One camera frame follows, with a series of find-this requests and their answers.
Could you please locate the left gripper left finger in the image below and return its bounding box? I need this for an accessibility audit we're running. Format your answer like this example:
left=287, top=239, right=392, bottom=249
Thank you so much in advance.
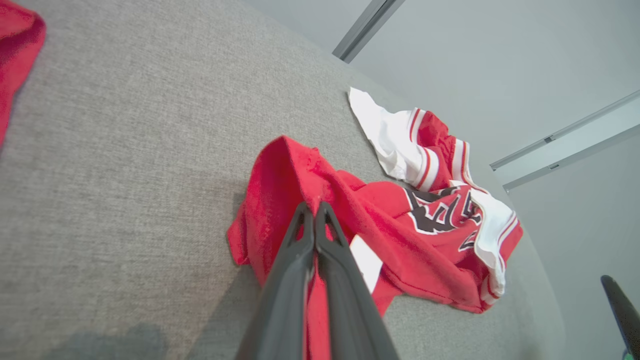
left=234, top=201, right=317, bottom=360

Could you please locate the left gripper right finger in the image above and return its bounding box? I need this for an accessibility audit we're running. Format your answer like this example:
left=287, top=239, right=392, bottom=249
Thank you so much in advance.
left=315, top=201, right=401, bottom=360

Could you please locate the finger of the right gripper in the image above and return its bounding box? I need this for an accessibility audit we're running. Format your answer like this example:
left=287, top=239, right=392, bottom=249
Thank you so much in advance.
left=600, top=274, right=640, bottom=360

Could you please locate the red jersey white striped trim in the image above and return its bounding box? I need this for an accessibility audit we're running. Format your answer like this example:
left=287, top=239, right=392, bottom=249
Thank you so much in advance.
left=226, top=86, right=524, bottom=360

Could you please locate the red shirt with white trim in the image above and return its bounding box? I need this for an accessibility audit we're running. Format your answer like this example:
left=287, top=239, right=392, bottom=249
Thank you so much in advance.
left=0, top=0, right=47, bottom=148

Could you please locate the grey fabric sofa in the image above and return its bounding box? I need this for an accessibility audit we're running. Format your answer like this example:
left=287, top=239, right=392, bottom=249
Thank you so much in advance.
left=0, top=0, right=566, bottom=360

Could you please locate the grey wall rail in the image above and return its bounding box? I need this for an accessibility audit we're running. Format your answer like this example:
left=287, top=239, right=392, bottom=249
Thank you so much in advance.
left=489, top=90, right=640, bottom=172
left=502, top=124, right=640, bottom=194

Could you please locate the grey metal partition post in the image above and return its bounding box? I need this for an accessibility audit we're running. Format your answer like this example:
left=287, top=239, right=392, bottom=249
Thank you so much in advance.
left=332, top=0, right=407, bottom=64

